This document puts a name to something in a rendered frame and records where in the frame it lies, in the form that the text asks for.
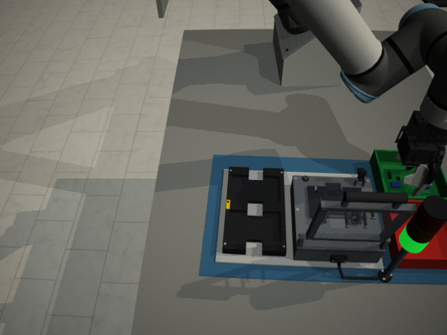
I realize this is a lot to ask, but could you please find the red bin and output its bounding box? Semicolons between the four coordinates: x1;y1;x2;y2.
388;200;447;269

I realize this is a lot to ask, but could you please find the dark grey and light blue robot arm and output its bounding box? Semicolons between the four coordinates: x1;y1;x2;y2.
269;0;447;130

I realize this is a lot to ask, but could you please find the green circuit board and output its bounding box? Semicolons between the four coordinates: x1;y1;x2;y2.
383;169;435;194

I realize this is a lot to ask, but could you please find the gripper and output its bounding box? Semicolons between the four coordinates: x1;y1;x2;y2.
395;110;447;196

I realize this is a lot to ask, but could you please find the green bin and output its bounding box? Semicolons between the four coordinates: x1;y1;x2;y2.
369;149;447;200

